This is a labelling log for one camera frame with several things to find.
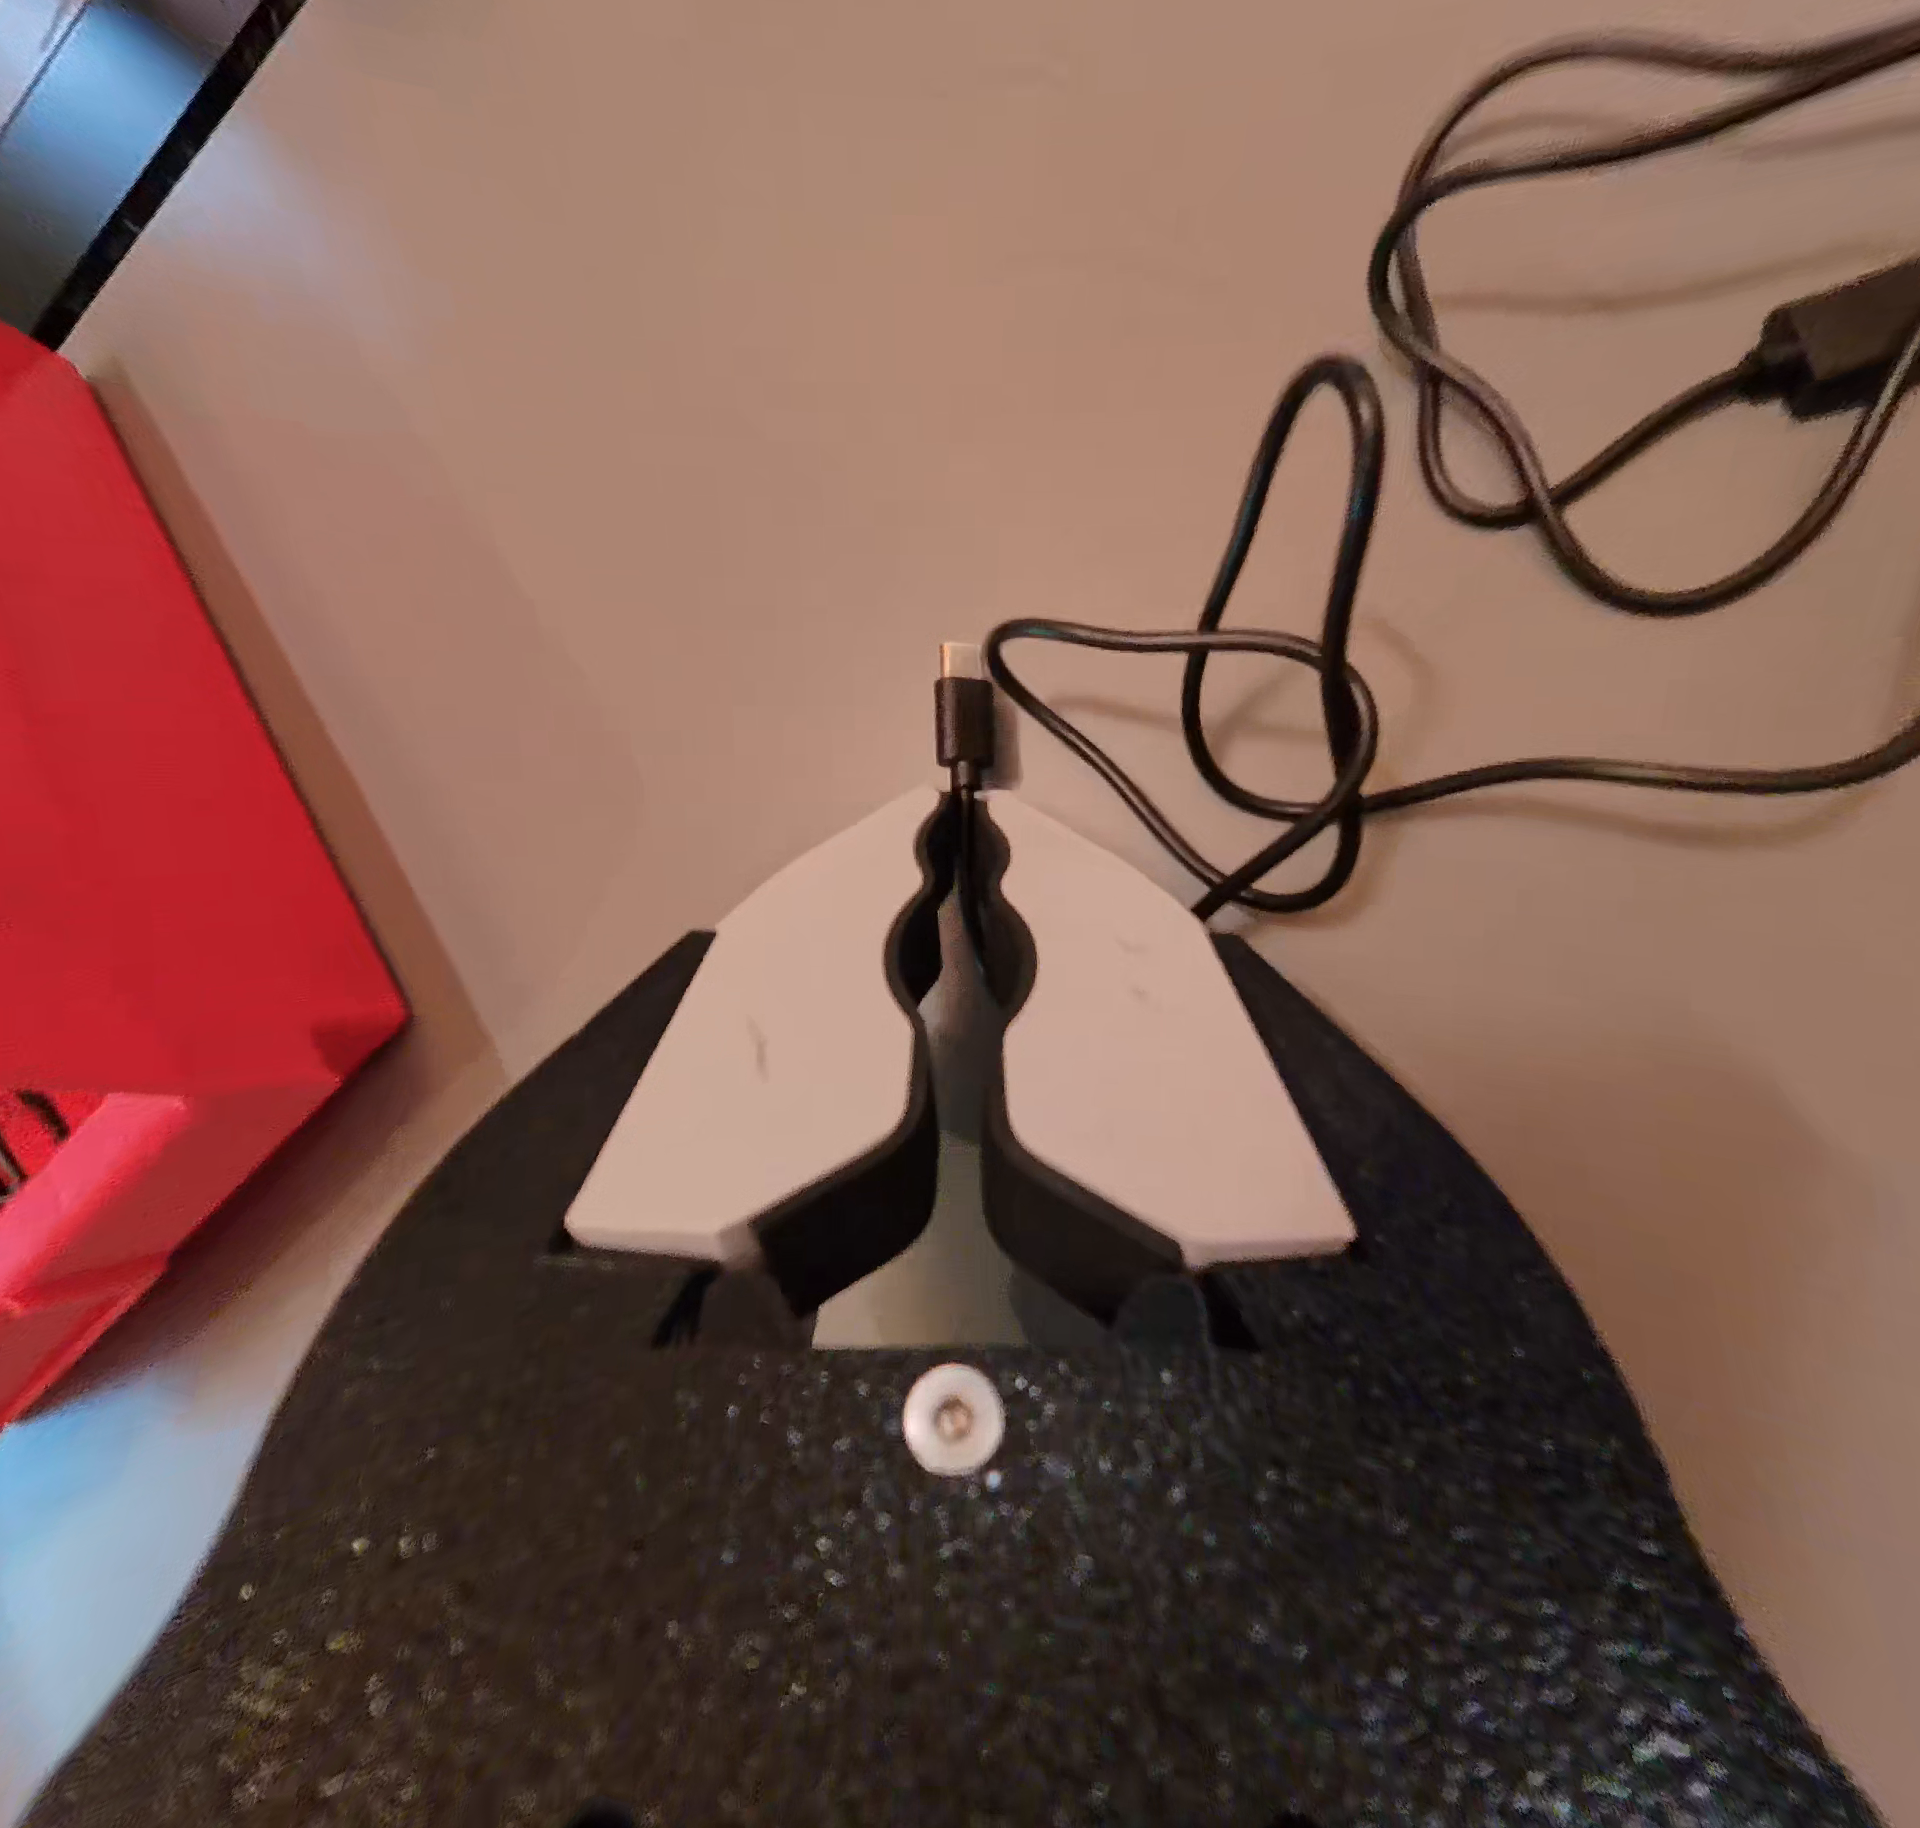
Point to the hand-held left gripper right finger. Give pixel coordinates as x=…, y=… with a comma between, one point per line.
x=1155, y=1078

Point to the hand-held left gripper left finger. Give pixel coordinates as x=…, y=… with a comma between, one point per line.
x=750, y=1048

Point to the red plastic bin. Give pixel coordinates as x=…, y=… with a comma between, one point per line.
x=150, y=839

